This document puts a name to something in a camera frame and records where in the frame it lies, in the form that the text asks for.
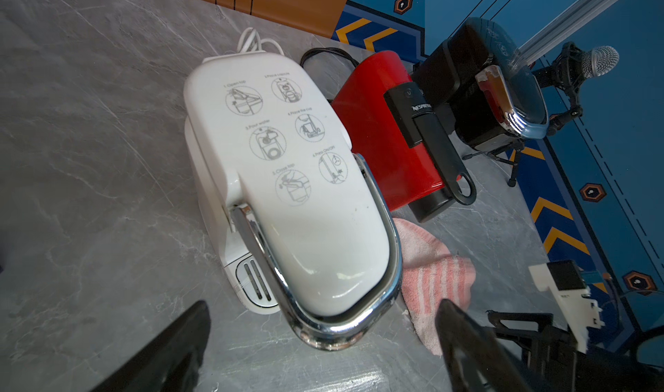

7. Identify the red machine black power cable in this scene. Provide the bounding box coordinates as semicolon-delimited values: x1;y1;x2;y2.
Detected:
299;46;361;72

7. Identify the pink striped towel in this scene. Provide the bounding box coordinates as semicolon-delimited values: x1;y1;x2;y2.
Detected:
394;218;477;357

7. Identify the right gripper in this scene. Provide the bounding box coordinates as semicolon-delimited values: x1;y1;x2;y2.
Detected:
488;311;663;391

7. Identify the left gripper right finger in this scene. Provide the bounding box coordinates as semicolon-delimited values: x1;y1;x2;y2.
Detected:
435;299;534;391

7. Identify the black microphone on tripod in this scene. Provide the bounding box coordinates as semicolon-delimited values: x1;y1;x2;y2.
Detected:
455;42;619;187

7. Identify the white coffee machine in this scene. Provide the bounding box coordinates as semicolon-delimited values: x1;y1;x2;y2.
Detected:
183;52;402;352

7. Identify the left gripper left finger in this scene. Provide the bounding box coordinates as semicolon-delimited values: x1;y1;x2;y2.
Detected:
94;300;211;391

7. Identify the black coffee machine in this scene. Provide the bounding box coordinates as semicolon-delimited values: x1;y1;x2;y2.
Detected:
412;17;549;153

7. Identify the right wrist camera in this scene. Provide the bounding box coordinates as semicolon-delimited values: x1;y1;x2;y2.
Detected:
528;260;607;353

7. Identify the red Nespresso coffee machine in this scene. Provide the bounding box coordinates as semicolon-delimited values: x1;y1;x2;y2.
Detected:
331;52;477;223

